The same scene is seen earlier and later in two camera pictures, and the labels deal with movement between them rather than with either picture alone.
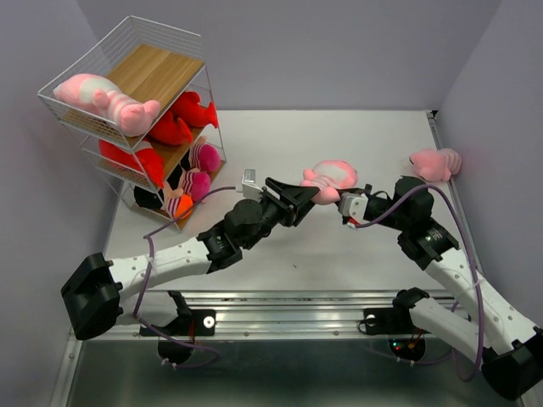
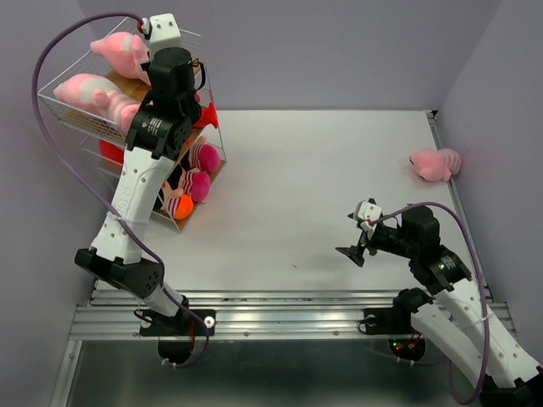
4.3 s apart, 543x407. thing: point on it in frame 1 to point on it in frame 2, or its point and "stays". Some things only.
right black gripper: x=365 y=197 to x=354 y=253
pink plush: x=437 y=164 stays
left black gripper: x=293 y=193 to x=144 y=66
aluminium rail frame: x=277 y=315 stays
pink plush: x=329 y=176 to x=125 y=52
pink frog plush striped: x=102 y=97 stays
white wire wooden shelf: x=141 y=97 stays
